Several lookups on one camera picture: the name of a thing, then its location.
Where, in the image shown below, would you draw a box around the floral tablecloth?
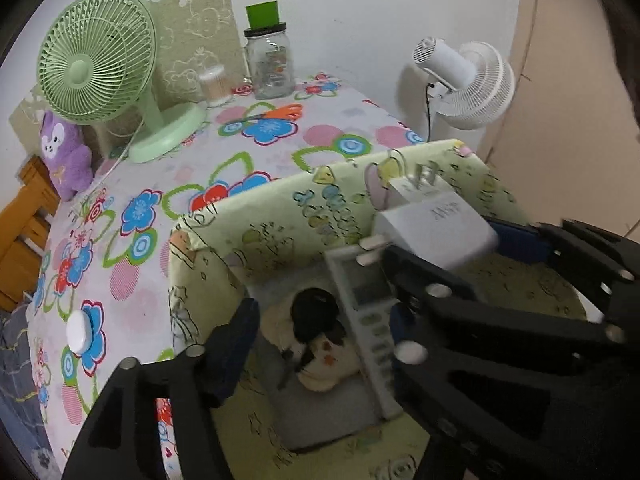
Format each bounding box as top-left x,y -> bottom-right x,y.
27,73 -> 432,480

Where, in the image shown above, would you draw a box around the orange-handled scissors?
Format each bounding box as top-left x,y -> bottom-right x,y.
238,103 -> 305,124

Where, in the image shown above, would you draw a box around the beige cartoon mat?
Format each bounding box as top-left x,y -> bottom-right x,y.
9,0 -> 251,162

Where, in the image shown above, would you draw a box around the glass jar with black lid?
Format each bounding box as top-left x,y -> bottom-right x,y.
243,21 -> 296,101

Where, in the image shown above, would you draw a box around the green plastic cup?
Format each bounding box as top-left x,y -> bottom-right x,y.
244,2 -> 284,30

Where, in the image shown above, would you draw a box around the white flat box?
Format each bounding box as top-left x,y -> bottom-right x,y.
244,267 -> 404,452

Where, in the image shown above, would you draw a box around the beige wardrobe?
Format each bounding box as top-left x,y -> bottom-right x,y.
479,0 -> 640,241

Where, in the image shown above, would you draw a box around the black and cream plush toy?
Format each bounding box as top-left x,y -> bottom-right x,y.
264,287 -> 366,394

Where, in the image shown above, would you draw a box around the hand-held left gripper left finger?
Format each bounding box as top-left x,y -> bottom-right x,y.
61,298 -> 262,480

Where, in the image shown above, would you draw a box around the wooden chair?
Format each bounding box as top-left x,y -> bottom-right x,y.
0,155 -> 62,314

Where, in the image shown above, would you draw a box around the yellow-green cartoon storage box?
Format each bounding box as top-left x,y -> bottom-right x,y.
167,138 -> 602,480

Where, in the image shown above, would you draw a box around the white standing fan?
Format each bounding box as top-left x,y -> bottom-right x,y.
412,36 -> 516,132

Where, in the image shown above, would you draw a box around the white remote control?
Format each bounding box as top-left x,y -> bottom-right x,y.
323,247 -> 407,420

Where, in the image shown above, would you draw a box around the clear cotton swab container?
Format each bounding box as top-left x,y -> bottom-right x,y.
198,64 -> 232,109

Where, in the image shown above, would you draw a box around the white fan cable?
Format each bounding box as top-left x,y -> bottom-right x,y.
74,124 -> 142,202

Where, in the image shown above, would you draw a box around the grey-blue plaid blanket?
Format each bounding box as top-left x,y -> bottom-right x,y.
0,305 -> 67,480

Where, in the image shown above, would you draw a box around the purple plush toy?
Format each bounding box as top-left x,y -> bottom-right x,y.
39,109 -> 95,203

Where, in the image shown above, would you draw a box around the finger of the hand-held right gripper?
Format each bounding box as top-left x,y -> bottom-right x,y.
486,218 -> 640,322
381,244 -> 629,362

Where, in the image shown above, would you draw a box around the white wall charger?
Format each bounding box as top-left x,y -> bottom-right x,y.
359,159 -> 500,274

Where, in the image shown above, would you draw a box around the green desk fan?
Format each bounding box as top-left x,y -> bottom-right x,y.
37,0 -> 209,165

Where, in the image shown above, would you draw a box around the white round device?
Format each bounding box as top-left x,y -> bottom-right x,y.
66,309 -> 92,356

